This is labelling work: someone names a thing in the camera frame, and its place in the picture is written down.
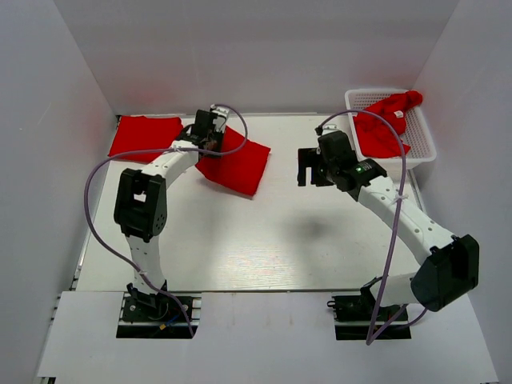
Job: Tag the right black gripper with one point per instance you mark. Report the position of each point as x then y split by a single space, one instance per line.
307 158

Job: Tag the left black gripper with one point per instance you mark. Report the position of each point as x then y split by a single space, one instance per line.
219 135

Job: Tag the red t shirt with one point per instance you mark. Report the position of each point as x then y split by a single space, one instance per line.
240 172
374 137
143 133

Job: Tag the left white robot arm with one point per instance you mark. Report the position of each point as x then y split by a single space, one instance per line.
141 203

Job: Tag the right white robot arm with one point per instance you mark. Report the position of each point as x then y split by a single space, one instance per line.
448 264

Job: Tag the folded red t shirt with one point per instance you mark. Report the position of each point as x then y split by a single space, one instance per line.
143 133

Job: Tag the crumpled red t shirt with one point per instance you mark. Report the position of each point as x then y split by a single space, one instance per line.
374 137

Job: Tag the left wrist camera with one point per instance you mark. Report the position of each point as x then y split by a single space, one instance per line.
221 115

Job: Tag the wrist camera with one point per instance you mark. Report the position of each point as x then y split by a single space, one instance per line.
221 115
325 129

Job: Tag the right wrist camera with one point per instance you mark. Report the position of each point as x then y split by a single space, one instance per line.
325 129

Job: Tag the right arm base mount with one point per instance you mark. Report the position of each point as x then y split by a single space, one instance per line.
352 320

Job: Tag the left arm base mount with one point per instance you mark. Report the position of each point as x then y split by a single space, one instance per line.
137 321

